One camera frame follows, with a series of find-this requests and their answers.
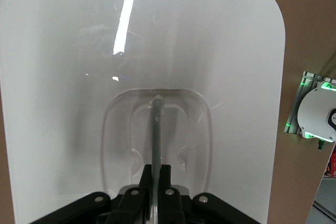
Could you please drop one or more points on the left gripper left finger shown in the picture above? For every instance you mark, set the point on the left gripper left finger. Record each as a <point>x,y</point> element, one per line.
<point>126,205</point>

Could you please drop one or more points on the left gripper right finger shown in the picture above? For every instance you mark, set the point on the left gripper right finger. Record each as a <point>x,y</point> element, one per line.
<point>178,208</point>

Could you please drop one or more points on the white plastic tray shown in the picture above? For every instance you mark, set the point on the white plastic tray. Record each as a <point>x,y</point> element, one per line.
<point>65,77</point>

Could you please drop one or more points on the red printed box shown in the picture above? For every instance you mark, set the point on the red printed box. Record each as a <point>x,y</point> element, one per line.
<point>333,165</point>

